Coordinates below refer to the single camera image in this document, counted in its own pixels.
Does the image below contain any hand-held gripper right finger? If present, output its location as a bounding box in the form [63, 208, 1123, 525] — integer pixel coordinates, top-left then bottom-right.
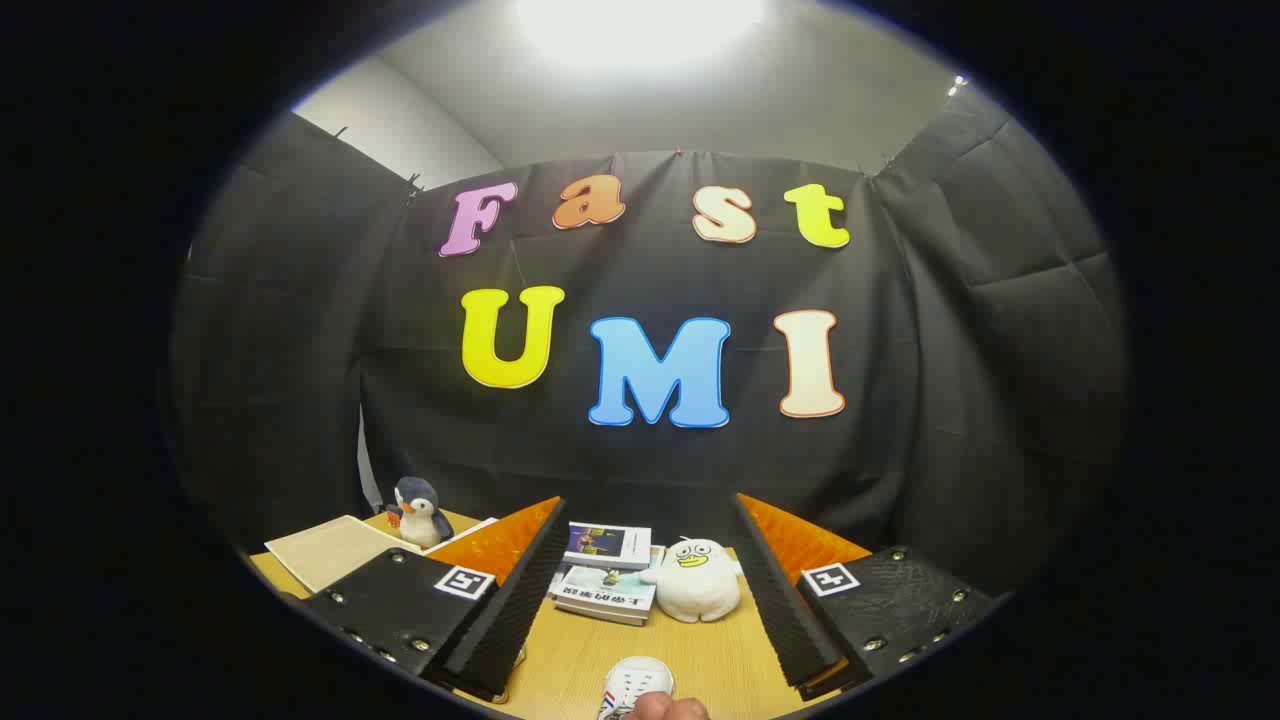
[733, 492, 1009, 701]

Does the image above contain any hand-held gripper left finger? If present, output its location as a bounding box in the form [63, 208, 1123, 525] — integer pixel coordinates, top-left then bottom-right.
[300, 495, 571, 703]

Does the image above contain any white striped canvas shoe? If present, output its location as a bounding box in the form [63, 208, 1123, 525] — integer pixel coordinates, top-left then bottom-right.
[597, 656, 676, 720]

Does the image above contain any beige fabric storage box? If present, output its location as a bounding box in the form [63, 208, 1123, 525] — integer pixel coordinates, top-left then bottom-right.
[264, 515, 421, 594]

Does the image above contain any white duck plush toy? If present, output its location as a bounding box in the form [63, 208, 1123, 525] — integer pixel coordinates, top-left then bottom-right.
[640, 537, 746, 624]

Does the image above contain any pale teal cover book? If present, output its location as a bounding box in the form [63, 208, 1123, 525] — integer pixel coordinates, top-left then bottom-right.
[552, 565, 658, 627]

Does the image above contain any white portrait cover book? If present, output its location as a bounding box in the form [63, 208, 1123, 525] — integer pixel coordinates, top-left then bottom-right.
[425, 517, 498, 554]

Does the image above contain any blue photo cover book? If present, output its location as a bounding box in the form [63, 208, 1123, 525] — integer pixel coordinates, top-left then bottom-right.
[562, 521, 653, 571]

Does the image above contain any blue penguin plush toy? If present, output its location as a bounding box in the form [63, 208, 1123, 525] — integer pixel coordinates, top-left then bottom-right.
[385, 477, 454, 549]

